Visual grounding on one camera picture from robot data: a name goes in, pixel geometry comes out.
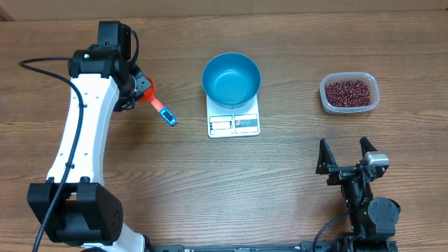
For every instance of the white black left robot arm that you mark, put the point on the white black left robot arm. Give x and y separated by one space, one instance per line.
72 204

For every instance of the red beans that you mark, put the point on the red beans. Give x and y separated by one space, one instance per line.
349 93

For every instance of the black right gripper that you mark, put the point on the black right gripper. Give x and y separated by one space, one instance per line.
327 166

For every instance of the clear plastic container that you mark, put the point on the clear plastic container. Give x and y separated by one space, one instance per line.
347 76

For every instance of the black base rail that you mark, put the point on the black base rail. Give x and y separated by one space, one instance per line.
305 246

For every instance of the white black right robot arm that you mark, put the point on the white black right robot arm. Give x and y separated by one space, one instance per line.
373 219

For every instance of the orange scoop with blue handle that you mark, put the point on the orange scoop with blue handle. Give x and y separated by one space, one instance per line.
165 113

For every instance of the white digital kitchen scale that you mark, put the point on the white digital kitchen scale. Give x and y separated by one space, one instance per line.
232 122

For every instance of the blue bowl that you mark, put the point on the blue bowl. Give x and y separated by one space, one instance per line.
231 79

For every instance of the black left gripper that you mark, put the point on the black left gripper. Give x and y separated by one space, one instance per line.
143 86

